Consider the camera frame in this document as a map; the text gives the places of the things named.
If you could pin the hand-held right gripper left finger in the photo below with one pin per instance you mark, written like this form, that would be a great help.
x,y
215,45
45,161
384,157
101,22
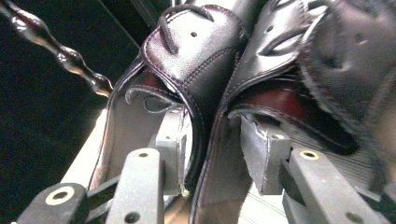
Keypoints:
x,y
140,186

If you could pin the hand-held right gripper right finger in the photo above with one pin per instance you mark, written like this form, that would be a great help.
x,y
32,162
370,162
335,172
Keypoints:
x,y
267,161

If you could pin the black leather shoe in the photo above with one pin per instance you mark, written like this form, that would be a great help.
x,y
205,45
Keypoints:
x,y
199,71
264,71

